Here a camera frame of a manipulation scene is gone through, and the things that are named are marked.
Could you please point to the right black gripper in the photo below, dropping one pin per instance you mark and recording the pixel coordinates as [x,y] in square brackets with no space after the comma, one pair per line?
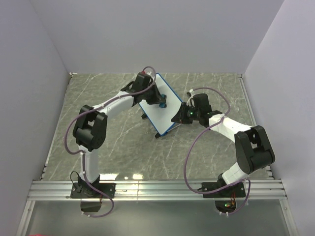
[180,116]

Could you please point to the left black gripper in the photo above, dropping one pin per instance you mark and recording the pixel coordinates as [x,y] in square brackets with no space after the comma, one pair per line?
[157,99]

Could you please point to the blue heart-shaped eraser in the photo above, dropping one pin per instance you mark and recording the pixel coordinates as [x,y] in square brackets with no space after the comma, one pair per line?
[162,103]

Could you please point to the blue-framed whiteboard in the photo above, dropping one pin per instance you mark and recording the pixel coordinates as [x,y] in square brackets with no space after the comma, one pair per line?
[161,118]

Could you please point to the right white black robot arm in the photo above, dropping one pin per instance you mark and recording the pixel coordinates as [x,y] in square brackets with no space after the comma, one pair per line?
[252,145]

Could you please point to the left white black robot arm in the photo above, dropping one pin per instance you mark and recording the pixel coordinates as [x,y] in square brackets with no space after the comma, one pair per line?
[91,125]

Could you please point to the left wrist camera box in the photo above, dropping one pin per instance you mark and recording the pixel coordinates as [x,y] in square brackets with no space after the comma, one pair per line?
[142,81]

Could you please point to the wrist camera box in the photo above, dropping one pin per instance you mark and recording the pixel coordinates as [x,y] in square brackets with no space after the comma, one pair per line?
[201,102]
[142,81]

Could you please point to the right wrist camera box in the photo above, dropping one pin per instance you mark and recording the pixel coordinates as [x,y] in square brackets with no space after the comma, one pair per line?
[201,102]

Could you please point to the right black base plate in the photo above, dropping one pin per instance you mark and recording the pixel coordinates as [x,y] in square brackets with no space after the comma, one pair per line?
[237,190]

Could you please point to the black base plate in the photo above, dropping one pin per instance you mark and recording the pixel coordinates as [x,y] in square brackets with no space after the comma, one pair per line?
[108,190]
[237,190]

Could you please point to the right side aluminium rail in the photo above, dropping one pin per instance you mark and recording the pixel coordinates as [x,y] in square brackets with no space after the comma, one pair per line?
[240,77]

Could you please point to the aluminium mounting rail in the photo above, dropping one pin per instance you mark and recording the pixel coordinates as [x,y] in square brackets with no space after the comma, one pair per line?
[155,190]

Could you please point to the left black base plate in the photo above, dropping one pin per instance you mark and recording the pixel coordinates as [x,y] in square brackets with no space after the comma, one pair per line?
[108,190]

